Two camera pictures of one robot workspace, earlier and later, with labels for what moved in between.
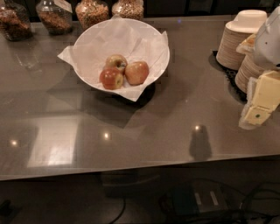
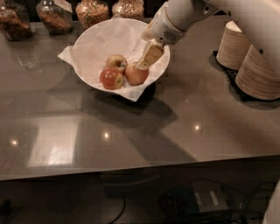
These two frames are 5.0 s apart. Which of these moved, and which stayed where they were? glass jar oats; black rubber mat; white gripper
Moved: white gripper
Stayed: black rubber mat; glass jar oats
